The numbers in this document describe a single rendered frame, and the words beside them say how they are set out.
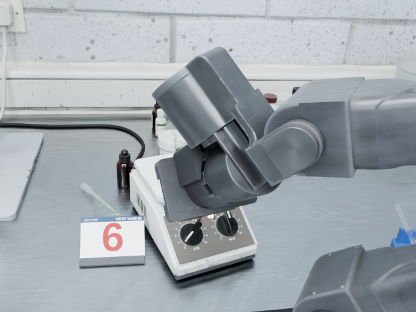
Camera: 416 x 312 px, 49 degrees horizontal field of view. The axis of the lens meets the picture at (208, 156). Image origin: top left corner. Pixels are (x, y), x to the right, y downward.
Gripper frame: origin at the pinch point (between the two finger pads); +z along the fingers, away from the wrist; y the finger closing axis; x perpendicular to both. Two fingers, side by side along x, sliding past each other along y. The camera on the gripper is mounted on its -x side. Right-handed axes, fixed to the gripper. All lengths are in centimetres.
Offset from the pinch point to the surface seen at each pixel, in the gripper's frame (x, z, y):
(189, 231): 4.8, 5.7, -2.1
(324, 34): -33, 31, -58
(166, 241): 5.4, 7.8, 0.7
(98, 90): -31, 49, -4
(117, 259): 6.2, 13.2, 6.6
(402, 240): 14.0, 1.8, -34.1
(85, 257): 5.0, 14.7, 10.5
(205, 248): 7.6, 6.4, -4.1
